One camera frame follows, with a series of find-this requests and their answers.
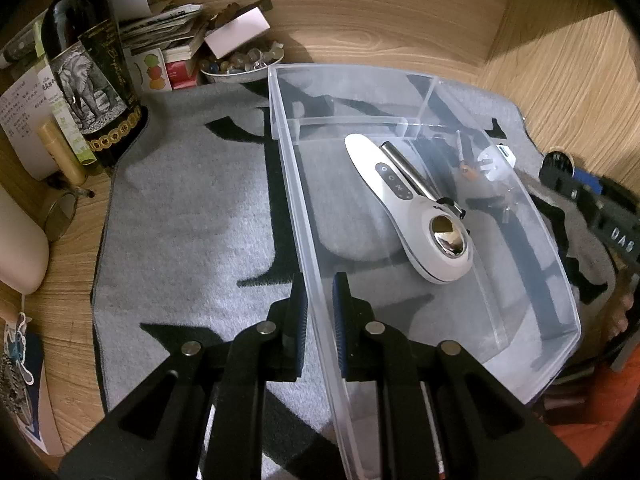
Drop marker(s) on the pale yellow tube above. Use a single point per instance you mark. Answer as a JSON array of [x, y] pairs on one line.
[[60, 155]]

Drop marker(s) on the white handheld massage device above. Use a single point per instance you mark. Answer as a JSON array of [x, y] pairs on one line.
[[380, 170]]

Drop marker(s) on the silver metal cylinder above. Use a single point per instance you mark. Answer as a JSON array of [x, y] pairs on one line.
[[400, 162]]

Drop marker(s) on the person's right hand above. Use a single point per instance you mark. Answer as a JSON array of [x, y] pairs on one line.
[[624, 310]]

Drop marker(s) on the blue cartoon sticker sheet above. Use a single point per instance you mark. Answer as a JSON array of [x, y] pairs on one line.
[[30, 410]]

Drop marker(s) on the small red box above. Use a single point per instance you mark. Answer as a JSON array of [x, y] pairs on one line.
[[180, 72]]

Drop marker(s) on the orange cloth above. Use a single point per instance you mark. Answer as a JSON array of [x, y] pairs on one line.
[[575, 440]]

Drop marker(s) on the small orange-tipped tool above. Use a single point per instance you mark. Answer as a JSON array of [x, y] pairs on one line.
[[468, 172]]

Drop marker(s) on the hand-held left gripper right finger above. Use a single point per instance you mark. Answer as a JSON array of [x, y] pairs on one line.
[[339, 320]]

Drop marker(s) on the fruit sticker card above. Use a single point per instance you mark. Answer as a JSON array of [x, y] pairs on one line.
[[150, 72]]

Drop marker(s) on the stack of books and papers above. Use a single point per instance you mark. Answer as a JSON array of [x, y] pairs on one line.
[[160, 25]]

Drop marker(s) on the white ceramic bowl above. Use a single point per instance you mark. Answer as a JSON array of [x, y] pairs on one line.
[[235, 79]]

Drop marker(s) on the cream cylinder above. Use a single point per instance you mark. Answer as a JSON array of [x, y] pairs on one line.
[[20, 250]]

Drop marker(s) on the white charger plug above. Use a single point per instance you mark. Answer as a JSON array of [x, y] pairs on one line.
[[492, 165]]

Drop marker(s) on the handwritten paper note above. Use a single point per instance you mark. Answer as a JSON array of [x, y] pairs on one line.
[[25, 120]]

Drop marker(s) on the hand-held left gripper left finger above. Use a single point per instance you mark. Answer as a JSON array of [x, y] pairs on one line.
[[300, 320]]

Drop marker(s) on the dark wine bottle elephant label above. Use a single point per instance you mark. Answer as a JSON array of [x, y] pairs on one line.
[[95, 85]]

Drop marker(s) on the white bowl of marbles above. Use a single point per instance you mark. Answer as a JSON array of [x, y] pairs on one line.
[[240, 60]]

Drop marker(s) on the small round mirror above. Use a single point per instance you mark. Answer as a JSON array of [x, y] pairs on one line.
[[57, 215]]

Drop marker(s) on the small white cardboard box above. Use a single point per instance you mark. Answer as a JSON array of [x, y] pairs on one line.
[[240, 30]]

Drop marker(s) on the clear plastic storage bin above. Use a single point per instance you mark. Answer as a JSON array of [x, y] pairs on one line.
[[320, 200]]

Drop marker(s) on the grey mat with black letters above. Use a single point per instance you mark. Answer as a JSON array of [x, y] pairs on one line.
[[200, 210]]

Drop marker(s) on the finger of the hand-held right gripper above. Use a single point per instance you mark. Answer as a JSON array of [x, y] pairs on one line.
[[556, 165]]

